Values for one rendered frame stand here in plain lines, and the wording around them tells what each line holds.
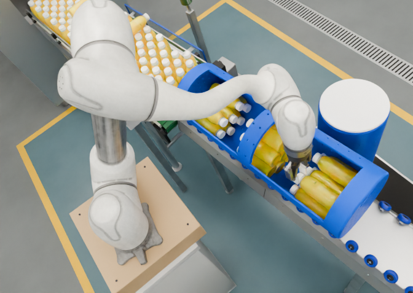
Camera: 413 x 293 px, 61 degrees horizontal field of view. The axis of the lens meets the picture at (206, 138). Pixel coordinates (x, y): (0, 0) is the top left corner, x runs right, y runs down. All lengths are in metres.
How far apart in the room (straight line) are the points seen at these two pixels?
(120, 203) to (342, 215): 0.71
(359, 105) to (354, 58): 1.60
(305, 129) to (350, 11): 2.66
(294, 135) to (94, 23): 0.58
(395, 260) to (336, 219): 0.33
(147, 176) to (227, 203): 1.16
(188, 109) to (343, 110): 0.93
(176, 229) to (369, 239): 0.72
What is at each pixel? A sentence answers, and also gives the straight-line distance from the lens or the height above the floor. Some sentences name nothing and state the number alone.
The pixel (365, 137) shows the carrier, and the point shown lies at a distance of 1.59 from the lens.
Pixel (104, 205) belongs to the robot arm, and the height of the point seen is 1.39.
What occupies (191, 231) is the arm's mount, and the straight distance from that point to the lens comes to 1.35.
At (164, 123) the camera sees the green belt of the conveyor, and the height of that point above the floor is 0.90.
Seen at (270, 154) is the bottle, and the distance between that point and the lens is 1.38.
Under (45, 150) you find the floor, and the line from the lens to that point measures 3.49.
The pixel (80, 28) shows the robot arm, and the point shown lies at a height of 1.90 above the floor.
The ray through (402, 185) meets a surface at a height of 0.15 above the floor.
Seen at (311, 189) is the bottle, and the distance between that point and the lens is 1.32.
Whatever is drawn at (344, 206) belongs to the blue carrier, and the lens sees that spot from 1.21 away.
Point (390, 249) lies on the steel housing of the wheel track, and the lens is 1.49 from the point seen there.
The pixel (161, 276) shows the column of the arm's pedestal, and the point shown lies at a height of 1.00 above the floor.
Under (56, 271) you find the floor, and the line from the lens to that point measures 2.93.
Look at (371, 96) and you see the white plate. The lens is 1.65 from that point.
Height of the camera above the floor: 2.34
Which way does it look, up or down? 56 degrees down
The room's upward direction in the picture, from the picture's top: 25 degrees counter-clockwise
